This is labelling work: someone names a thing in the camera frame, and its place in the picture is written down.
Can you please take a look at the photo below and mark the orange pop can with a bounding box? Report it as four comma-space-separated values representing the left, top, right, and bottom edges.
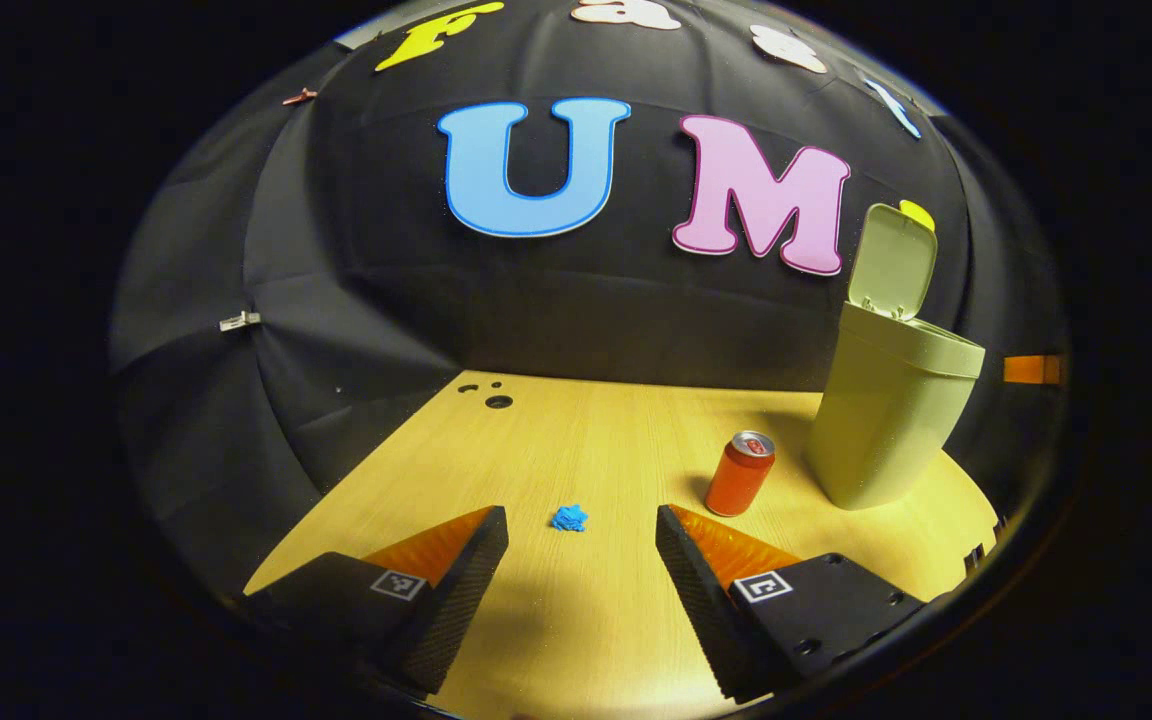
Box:
705, 430, 777, 518

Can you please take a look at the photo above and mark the wooden desktop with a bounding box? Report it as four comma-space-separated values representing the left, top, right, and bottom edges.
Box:
244, 370, 999, 720

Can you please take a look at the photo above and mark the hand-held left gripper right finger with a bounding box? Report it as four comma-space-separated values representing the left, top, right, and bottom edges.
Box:
656, 504, 927, 701

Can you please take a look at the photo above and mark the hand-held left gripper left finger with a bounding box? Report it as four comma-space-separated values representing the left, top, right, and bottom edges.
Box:
244, 505, 510, 696

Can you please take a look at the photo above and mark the black backdrop cloth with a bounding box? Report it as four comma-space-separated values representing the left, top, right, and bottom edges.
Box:
108, 0, 1072, 601

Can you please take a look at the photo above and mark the pale green desktop garbage bin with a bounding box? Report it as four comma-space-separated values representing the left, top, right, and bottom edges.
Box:
804, 202, 987, 511

